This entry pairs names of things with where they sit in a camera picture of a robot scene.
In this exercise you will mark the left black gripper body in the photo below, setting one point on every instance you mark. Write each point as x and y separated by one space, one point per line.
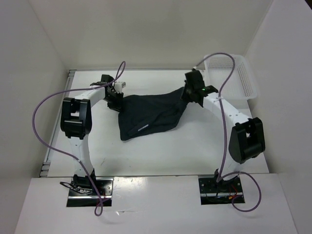
114 101

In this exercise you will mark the aluminium table edge rail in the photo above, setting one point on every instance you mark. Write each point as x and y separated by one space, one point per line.
47 162

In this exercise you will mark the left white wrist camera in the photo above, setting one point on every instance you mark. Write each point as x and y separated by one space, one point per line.
119 86

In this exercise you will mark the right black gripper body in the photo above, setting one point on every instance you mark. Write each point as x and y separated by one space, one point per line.
186 94

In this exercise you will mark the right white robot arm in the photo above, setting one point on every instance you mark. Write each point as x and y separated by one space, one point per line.
243 136

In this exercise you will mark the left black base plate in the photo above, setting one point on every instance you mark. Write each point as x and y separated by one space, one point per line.
86 197

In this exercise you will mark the dark navy shorts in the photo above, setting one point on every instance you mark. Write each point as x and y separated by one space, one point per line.
149 114

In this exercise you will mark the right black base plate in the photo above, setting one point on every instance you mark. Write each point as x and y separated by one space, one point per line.
213 193

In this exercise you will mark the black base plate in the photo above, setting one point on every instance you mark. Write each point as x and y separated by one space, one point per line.
213 193
86 197

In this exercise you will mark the white plastic basket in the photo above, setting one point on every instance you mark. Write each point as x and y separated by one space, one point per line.
241 84

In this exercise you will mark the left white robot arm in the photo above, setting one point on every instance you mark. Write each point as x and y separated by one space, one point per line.
76 123

